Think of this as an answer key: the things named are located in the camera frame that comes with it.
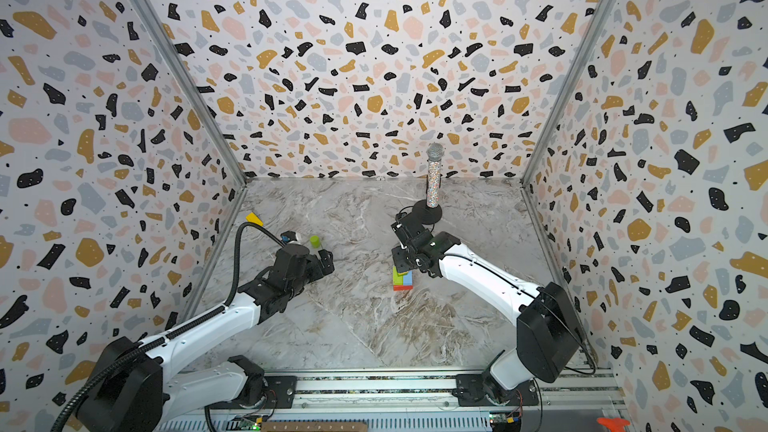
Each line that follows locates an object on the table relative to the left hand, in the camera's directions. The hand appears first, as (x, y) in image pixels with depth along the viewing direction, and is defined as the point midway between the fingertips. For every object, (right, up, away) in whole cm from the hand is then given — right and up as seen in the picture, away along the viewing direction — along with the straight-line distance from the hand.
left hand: (321, 254), depth 85 cm
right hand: (+22, +1, -2) cm, 22 cm away
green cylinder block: (-6, +2, +15) cm, 16 cm away
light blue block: (+25, -8, +5) cm, 27 cm away
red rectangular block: (+23, -11, +7) cm, 26 cm away
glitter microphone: (+32, +28, +1) cm, 43 cm away
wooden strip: (+3, -36, -18) cm, 40 cm away
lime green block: (+22, -8, +5) cm, 24 cm away
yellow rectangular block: (-30, +9, +21) cm, 38 cm away
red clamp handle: (+73, -38, -14) cm, 83 cm away
